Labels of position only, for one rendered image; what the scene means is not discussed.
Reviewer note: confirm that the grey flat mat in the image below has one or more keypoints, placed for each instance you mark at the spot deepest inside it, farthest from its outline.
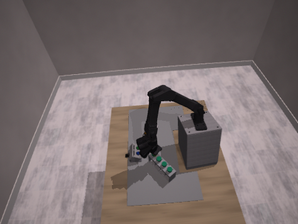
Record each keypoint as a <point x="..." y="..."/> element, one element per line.
<point x="146" y="185"/>

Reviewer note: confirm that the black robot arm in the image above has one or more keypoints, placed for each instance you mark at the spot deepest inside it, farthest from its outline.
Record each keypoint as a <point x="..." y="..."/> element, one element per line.
<point x="164" y="93"/>

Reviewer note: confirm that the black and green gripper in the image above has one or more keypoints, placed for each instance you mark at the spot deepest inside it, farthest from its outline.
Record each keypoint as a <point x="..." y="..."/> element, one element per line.
<point x="157" y="151"/>

